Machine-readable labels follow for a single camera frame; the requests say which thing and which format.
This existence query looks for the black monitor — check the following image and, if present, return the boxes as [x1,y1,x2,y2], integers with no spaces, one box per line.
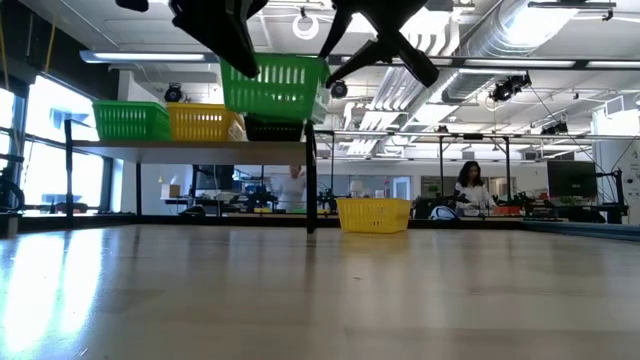
[546,159,599,200]

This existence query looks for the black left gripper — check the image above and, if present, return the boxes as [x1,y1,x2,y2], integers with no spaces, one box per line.
[169,0,270,80]

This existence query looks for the white ceiling pipes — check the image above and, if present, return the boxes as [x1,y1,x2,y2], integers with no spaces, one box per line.
[344,64,454,157]

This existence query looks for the white cable ring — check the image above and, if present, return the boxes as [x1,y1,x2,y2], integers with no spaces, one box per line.
[291,13,321,42]

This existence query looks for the black track spotlights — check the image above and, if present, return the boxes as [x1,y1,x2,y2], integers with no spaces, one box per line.
[539,120,570,136]
[487,72,533,105]

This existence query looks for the black slotted plastic basket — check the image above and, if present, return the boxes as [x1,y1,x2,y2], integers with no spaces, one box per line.
[243,115,305,143]

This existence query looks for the black bicycle wheel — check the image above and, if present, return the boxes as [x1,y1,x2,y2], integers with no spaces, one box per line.
[0,152,26,215]

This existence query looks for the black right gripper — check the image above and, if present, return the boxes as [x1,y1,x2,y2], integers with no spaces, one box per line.
[325,0,442,90]

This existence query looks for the blue mat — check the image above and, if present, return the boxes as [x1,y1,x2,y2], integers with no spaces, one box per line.
[521,218,640,243]

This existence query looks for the silver ribbed ventilation duct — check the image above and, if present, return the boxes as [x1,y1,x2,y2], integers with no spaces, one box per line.
[439,0,581,105]

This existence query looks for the yellow hanging strap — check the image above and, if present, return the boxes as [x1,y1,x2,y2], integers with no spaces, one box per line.
[43,19,57,76]

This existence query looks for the person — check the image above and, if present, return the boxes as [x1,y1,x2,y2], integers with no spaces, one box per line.
[452,159,500,219]
[272,164,308,213]

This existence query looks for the white LED light bar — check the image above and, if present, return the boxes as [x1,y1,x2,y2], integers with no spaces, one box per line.
[79,49,217,65]
[585,59,640,70]
[463,58,577,69]

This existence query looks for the wooden shelf with black posts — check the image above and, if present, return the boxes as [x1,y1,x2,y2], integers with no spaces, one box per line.
[63,118,319,236]

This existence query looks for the black and white ball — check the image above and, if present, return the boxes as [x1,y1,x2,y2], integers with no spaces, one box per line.
[428,204,460,222]

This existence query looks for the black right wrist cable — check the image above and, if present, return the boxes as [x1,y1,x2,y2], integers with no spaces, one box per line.
[317,7,354,60]

